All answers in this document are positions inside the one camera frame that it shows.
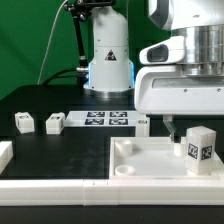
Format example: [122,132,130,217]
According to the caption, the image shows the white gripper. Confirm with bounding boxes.
[134,65,224,142]

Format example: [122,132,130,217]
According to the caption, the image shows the white square tabletop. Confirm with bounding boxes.
[109,137,224,179]

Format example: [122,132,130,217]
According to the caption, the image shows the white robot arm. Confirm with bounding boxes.
[85,0,224,132]

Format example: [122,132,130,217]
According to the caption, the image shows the white U-shaped fence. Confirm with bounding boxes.
[0,139,224,206]

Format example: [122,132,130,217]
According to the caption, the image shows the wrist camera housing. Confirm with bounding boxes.
[139,36,185,65]

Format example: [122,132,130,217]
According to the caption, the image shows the white marker base plate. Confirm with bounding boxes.
[65,110,149,127]

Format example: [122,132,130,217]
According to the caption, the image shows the black cable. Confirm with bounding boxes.
[42,68,88,86]

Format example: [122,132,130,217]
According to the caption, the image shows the black camera stand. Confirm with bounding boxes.
[64,0,116,86]

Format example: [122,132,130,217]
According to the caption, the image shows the white cable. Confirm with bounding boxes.
[37,0,69,86]

